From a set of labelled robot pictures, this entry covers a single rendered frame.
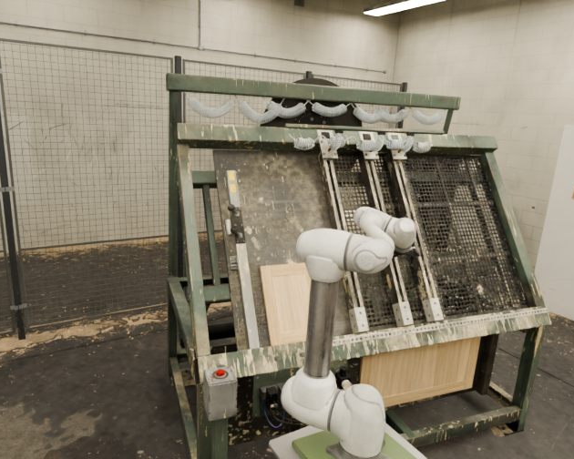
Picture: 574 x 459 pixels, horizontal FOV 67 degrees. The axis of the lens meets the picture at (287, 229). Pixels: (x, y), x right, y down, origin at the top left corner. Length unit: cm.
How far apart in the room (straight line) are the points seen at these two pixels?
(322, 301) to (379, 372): 135
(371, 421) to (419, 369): 139
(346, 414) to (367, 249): 61
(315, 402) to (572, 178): 437
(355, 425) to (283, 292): 86
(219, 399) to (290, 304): 63
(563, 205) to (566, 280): 83
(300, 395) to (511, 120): 639
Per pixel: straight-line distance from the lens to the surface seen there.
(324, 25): 830
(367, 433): 170
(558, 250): 566
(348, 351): 234
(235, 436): 269
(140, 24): 697
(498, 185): 336
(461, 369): 327
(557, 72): 734
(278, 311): 226
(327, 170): 259
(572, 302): 571
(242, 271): 223
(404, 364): 293
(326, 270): 150
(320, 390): 170
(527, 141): 742
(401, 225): 196
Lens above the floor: 199
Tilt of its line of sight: 15 degrees down
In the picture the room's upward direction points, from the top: 3 degrees clockwise
